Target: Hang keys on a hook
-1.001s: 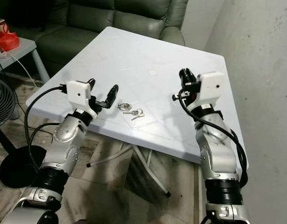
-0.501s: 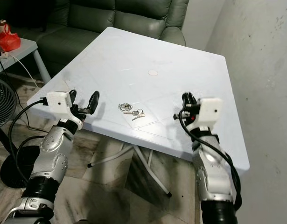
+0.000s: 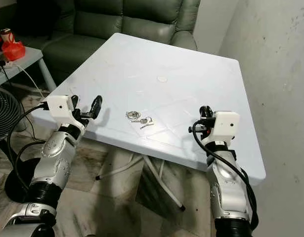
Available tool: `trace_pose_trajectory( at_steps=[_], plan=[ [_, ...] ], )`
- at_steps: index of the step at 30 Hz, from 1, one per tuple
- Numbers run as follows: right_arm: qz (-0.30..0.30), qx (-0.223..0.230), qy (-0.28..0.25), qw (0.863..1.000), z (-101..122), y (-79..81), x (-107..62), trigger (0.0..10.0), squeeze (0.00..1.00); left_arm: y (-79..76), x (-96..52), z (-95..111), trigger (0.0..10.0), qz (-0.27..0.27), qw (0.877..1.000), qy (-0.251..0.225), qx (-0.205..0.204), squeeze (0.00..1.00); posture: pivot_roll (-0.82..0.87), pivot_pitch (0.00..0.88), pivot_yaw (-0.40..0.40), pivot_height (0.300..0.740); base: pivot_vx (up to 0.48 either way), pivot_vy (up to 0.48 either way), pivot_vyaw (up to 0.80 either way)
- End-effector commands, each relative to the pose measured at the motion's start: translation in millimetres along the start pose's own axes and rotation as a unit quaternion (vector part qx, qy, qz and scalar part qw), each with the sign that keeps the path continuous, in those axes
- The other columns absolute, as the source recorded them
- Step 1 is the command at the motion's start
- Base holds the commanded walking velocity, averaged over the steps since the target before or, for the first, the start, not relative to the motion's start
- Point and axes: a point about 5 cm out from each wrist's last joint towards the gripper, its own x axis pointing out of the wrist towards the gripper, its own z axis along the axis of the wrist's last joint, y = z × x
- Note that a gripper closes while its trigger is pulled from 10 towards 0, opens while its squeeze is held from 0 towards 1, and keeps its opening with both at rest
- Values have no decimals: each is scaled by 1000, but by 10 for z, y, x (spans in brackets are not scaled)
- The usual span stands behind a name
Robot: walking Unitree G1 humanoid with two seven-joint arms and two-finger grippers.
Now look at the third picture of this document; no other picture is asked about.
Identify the grey side table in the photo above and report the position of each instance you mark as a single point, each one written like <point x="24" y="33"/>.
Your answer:
<point x="30" y="55"/>

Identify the round white table cap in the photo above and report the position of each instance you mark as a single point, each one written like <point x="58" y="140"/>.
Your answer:
<point x="162" y="78"/>

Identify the white plastic folding table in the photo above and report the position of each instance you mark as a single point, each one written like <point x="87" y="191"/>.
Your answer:
<point x="161" y="57"/>

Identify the red plastic bag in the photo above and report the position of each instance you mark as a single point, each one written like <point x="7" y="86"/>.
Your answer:
<point x="14" y="50"/>

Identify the red and white cup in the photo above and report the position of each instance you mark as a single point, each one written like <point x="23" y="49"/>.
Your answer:
<point x="7" y="34"/>

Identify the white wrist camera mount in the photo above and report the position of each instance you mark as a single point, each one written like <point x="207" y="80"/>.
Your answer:
<point x="59" y="105"/>
<point x="226" y="124"/>

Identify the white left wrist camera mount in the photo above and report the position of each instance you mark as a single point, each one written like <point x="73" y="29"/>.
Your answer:
<point x="59" y="105"/>

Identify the white power strip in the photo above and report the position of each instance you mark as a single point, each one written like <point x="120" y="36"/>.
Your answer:
<point x="6" y="62"/>

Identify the black standing fan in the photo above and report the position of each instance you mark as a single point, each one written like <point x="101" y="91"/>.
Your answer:
<point x="6" y="113"/>

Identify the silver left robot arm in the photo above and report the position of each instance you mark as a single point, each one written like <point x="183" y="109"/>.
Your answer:
<point x="55" y="158"/>

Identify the dark green leather sofa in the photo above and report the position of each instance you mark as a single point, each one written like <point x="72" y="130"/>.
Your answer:
<point x="112" y="27"/>

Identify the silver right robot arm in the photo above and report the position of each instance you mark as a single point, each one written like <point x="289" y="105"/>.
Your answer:
<point x="226" y="185"/>

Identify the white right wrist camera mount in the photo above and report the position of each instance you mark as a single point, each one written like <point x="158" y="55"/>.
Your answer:
<point x="226" y="124"/>

